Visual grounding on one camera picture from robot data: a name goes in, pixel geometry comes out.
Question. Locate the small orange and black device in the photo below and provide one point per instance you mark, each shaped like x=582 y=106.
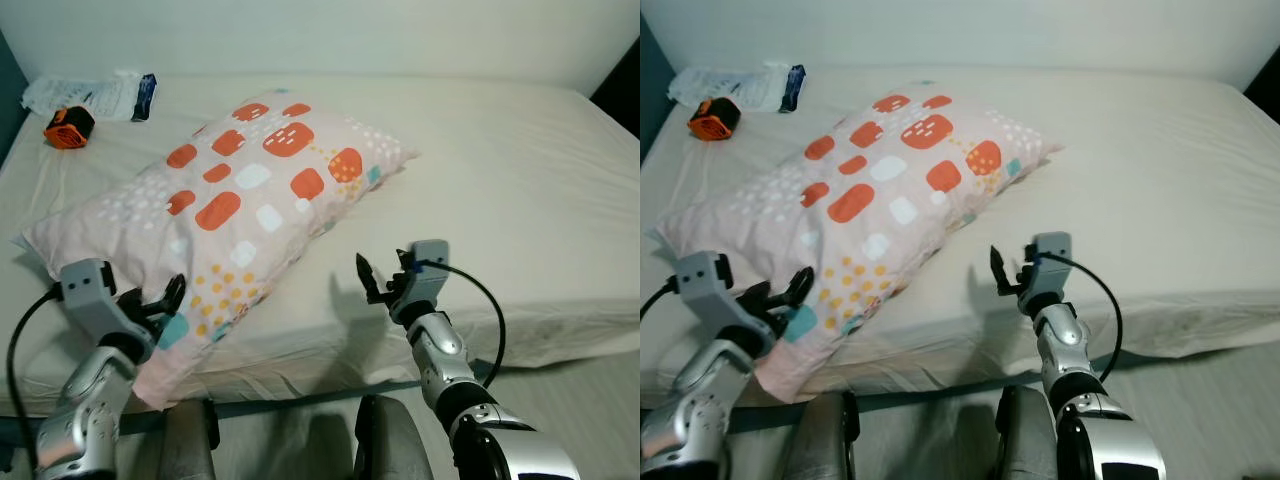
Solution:
x=713 y=120
x=68 y=128

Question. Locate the grey robot right leg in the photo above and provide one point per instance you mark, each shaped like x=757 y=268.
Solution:
x=1025 y=440
x=395 y=445

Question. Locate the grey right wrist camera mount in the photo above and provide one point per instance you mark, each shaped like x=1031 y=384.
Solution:
x=1052 y=265
x=430 y=275

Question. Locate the grey robot leg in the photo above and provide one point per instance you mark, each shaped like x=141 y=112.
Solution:
x=825 y=440
x=190 y=445
x=1025 y=440
x=395 y=445

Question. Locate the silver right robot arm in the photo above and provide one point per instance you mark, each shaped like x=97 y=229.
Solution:
x=1065 y=345
x=440 y=350

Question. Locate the pink pillow with orange spots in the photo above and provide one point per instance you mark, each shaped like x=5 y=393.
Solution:
x=250 y=190
x=900 y=180

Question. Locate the dark blue flat packet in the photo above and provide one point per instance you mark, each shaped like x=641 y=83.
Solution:
x=145 y=97
x=793 y=88

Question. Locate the white plastic packet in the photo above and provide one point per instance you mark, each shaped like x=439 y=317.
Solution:
x=735 y=85
x=90 y=95

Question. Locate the grey robot left leg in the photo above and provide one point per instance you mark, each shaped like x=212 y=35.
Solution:
x=190 y=445
x=825 y=440

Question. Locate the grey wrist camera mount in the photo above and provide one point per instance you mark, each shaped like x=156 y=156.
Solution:
x=1052 y=265
x=430 y=275
x=710 y=285
x=90 y=290

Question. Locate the white sheeted mattress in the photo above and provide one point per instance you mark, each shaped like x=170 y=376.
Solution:
x=500 y=200
x=1150 y=190

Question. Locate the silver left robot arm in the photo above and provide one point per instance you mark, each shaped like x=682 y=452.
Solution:
x=700 y=410
x=85 y=410

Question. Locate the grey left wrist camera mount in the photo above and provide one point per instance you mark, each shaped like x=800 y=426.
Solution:
x=710 y=285
x=90 y=290

